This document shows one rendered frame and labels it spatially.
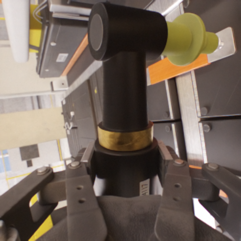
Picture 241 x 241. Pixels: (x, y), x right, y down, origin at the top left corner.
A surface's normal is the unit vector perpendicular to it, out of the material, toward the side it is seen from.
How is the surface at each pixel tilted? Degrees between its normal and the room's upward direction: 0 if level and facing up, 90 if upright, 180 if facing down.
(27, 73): 90
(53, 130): 90
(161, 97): 0
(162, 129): 0
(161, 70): 0
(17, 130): 90
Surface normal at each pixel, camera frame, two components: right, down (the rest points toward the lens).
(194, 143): -0.87, 0.15
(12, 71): 0.47, -0.05
